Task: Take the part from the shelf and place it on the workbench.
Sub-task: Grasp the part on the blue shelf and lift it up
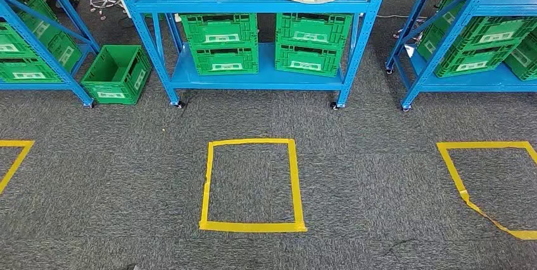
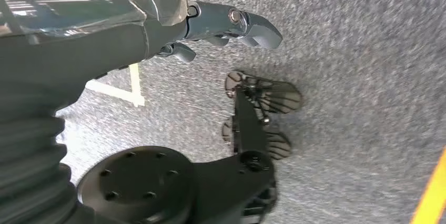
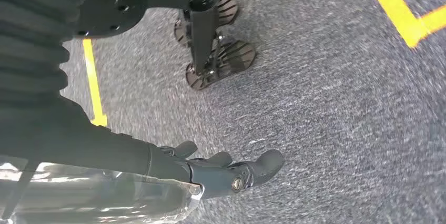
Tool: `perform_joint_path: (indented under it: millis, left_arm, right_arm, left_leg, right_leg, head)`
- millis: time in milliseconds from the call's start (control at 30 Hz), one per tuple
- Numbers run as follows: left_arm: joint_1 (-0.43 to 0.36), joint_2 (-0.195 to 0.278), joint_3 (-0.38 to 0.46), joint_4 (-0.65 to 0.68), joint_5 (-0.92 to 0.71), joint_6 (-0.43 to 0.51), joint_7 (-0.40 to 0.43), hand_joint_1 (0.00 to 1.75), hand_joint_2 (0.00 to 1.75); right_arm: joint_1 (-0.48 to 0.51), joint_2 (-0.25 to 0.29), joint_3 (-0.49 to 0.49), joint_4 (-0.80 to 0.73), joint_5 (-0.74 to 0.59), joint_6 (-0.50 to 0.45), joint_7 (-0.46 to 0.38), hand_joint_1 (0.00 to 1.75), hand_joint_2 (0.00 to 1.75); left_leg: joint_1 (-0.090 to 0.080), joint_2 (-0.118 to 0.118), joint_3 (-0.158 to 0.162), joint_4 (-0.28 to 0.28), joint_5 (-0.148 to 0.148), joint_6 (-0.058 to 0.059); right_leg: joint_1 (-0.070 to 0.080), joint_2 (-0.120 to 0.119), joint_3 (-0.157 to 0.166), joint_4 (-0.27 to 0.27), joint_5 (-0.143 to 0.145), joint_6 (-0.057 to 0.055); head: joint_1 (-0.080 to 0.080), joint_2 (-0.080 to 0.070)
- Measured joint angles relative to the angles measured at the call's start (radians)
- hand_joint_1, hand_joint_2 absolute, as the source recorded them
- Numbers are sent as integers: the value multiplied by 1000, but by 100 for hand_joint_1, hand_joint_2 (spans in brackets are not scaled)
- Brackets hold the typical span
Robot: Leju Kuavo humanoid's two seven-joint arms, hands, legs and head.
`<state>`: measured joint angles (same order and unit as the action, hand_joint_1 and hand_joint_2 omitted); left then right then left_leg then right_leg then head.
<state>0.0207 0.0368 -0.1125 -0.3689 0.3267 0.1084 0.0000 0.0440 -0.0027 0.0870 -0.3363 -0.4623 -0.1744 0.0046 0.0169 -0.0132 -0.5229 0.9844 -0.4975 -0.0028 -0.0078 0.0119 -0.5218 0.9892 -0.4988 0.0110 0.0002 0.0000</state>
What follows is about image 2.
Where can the yellow floor tape marking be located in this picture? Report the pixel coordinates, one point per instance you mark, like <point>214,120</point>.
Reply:
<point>432,198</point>

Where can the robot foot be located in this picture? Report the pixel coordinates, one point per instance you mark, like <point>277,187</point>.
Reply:
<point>282,97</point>

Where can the white floor tape marking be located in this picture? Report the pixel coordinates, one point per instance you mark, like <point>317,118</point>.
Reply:
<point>136,86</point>

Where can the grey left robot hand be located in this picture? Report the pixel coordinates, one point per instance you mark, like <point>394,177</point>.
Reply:
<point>87,34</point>

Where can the black robot leg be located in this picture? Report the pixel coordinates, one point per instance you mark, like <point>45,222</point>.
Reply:
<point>139,184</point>

